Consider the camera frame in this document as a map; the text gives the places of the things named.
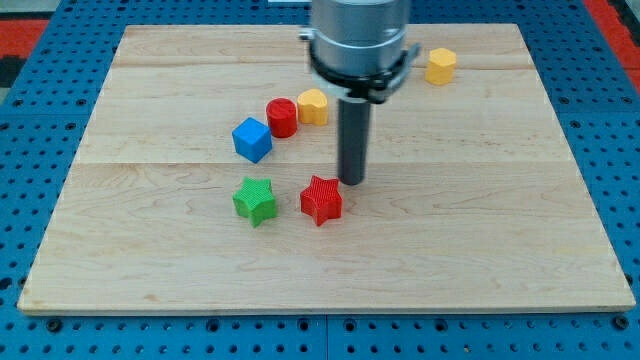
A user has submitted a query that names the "red star block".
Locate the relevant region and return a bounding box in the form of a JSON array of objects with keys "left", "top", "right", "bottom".
[{"left": 300, "top": 175, "right": 343, "bottom": 226}]

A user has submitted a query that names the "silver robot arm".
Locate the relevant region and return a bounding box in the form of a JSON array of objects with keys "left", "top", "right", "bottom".
[{"left": 300, "top": 0, "right": 421, "bottom": 185}]

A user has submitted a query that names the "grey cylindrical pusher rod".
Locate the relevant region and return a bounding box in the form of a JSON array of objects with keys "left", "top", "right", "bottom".
[{"left": 337, "top": 100, "right": 371, "bottom": 186}]

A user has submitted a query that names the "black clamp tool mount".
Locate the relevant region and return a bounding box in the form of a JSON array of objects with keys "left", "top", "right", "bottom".
[{"left": 308, "top": 43, "right": 421, "bottom": 104}]

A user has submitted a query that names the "wooden board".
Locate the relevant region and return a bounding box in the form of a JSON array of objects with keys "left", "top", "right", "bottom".
[{"left": 18, "top": 24, "right": 635, "bottom": 316}]

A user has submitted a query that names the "blue cube block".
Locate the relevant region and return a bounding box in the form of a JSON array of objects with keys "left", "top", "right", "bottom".
[{"left": 232, "top": 117, "right": 273, "bottom": 163}]

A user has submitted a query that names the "green star block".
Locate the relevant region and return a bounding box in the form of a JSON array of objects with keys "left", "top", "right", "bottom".
[{"left": 232, "top": 177, "right": 278, "bottom": 228}]

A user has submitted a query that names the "yellow hexagon block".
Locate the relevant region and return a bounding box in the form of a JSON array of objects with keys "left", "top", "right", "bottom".
[{"left": 425, "top": 48, "right": 457, "bottom": 85}]

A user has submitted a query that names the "yellow heart block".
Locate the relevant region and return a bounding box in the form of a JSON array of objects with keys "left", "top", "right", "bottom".
[{"left": 296, "top": 88, "right": 328, "bottom": 126}]

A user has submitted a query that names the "red cylinder block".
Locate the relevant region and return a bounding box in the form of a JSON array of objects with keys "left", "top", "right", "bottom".
[{"left": 266, "top": 98, "right": 297, "bottom": 138}]

